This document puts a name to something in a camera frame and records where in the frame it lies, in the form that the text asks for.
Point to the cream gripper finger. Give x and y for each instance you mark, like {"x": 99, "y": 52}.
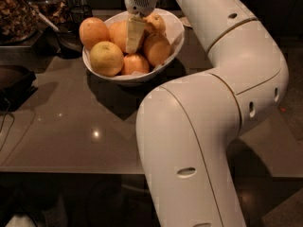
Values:
{"x": 135, "y": 32}

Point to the large orange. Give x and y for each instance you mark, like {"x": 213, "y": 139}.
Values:
{"x": 118, "y": 34}

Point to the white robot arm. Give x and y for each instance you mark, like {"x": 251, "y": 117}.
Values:
{"x": 184, "y": 126}

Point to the orange at bowl back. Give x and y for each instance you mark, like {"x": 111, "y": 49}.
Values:
{"x": 154, "y": 23}

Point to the orange at bowl right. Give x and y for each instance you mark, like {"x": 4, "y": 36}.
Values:
{"x": 156, "y": 49}

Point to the small front centre orange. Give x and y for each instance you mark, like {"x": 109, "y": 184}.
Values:
{"x": 135, "y": 63}

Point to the white ceramic bowl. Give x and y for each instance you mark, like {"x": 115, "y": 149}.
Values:
{"x": 175, "y": 34}

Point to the yellowish front left orange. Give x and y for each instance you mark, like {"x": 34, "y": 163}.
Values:
{"x": 106, "y": 59}

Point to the orange at bowl left rim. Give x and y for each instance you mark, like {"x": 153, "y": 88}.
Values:
{"x": 92, "y": 31}

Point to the crumpled paper napkin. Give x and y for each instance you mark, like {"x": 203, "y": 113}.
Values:
{"x": 185, "y": 22}

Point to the large glass jar of nuts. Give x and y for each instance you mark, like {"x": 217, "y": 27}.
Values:
{"x": 17, "y": 21}

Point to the black device at left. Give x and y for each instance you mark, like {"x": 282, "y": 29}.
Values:
{"x": 15, "y": 86}

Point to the black wire mesh cup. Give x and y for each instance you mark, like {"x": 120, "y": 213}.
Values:
{"x": 80, "y": 13}

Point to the white scoop handle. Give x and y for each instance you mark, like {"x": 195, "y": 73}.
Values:
{"x": 46, "y": 21}

